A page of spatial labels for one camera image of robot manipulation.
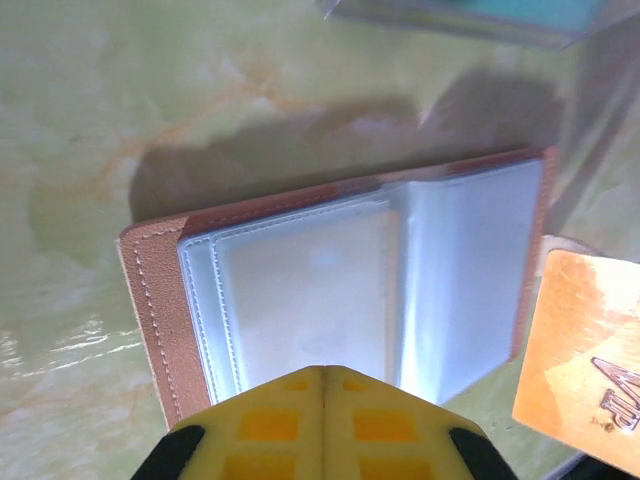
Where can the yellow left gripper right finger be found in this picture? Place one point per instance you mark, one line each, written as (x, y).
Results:
(390, 430)

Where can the gold VIP card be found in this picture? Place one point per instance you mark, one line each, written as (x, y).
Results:
(570, 350)

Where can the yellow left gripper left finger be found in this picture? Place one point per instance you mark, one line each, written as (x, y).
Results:
(270, 430)

